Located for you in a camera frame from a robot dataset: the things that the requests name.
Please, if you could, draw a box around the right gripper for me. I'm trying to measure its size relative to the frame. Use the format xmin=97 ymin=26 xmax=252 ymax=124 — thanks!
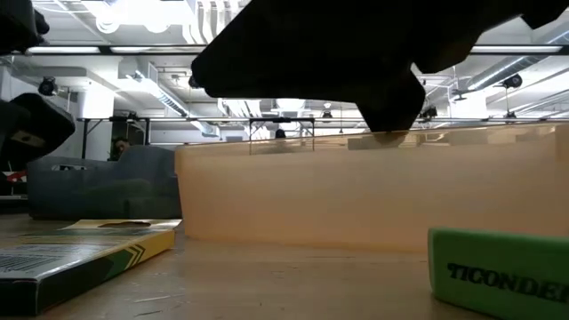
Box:
xmin=355 ymin=0 xmax=569 ymax=133

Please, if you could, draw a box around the green marker bottom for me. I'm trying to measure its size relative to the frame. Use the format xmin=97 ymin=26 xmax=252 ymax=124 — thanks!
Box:
xmin=427 ymin=227 xmax=569 ymax=320

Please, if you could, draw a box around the long metal rail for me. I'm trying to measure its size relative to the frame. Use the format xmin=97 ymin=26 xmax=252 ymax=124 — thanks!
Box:
xmin=76 ymin=115 xmax=569 ymax=124

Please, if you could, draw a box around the yellow green crayon box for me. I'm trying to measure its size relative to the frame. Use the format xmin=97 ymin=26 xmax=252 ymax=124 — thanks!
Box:
xmin=0 ymin=217 xmax=183 ymax=317

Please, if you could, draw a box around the orange translucent plastic bin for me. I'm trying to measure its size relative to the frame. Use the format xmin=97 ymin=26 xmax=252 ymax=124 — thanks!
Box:
xmin=173 ymin=122 xmax=569 ymax=254

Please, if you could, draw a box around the black ceiling-mounted camera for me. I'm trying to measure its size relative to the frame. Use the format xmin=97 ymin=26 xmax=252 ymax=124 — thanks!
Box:
xmin=501 ymin=73 xmax=525 ymax=90
xmin=417 ymin=104 xmax=439 ymax=122
xmin=37 ymin=76 xmax=58 ymax=97

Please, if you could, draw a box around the slanted silver duct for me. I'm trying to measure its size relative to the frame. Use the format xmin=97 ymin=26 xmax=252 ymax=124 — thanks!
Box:
xmin=464 ymin=21 xmax=569 ymax=92

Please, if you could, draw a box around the black metal frame stand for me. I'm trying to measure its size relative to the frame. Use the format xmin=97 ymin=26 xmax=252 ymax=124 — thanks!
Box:
xmin=247 ymin=116 xmax=317 ymax=155

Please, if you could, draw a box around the long ceiling light bar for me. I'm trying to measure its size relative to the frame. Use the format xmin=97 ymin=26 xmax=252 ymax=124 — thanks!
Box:
xmin=24 ymin=43 xmax=569 ymax=57

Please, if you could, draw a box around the dark grey plastic bin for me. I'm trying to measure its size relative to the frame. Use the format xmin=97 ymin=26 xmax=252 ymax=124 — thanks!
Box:
xmin=26 ymin=145 xmax=182 ymax=222

